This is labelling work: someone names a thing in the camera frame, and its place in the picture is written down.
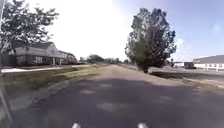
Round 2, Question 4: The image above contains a grey paved lot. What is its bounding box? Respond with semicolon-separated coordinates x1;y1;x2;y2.
149;65;224;81

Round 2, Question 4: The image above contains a grey asphalt road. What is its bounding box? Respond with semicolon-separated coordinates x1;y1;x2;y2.
6;64;224;128

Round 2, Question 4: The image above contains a distant row of trees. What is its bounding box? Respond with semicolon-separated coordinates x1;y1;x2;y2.
79;54;122;65

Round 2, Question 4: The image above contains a pale side road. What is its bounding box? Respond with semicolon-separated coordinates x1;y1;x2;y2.
0;64;91;74

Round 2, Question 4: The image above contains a dry grass verge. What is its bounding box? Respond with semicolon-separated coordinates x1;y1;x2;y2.
119;63;224;91

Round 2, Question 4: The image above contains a tall dark tree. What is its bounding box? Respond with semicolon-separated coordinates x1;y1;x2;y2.
124;7;178;74

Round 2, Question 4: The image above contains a small low building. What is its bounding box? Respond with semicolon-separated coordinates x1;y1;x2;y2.
173;61;196;70

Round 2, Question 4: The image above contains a grass verge with bare patches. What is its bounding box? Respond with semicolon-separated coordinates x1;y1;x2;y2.
0;64;111;111

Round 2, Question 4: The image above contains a low white building dark roof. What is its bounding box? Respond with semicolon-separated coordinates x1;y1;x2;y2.
192;54;224;72

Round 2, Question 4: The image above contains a robot's own part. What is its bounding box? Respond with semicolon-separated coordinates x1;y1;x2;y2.
137;122;149;128
71;122;82;128

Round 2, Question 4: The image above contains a pale house with grey roof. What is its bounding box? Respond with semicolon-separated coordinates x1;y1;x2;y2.
1;41;78;67

